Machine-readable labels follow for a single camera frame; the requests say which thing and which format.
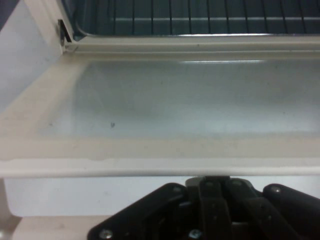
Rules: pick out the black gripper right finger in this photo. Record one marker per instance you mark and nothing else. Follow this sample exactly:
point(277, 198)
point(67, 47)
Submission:
point(282, 215)

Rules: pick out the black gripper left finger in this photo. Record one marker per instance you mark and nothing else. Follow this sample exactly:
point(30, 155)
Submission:
point(155, 212)

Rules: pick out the cream glass oven door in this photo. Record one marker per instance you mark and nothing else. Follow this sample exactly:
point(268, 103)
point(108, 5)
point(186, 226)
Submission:
point(162, 105)

